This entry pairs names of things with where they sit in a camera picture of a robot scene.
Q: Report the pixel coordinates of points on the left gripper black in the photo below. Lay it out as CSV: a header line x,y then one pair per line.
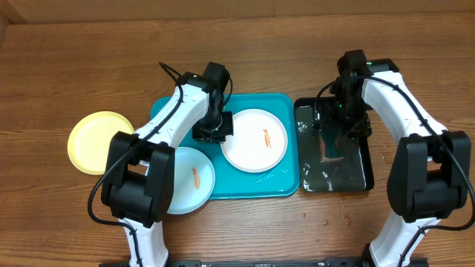
x,y
199,134

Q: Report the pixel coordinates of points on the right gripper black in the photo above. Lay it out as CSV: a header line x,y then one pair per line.
x,y
363,129

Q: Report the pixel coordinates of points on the sponge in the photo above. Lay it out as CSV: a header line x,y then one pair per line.
x,y
329,147

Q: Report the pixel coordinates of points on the white plate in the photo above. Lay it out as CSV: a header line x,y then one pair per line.
x,y
259,141

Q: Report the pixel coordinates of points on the yellow-green plate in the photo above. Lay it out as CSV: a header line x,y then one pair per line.
x,y
89,141

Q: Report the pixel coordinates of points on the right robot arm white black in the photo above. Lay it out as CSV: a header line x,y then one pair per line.
x,y
429,177

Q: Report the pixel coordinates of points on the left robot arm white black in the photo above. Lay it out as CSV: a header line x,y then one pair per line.
x,y
138,182

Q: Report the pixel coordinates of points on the black plastic tray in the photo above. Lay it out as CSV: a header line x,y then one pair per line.
x,y
353,173

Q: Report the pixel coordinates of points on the teal plastic tray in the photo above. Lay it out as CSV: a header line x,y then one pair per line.
x,y
281,181

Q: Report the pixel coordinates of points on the light blue plate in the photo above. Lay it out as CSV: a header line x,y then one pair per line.
x,y
194,179

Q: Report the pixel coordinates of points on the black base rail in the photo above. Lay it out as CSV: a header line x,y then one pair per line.
x,y
328,262

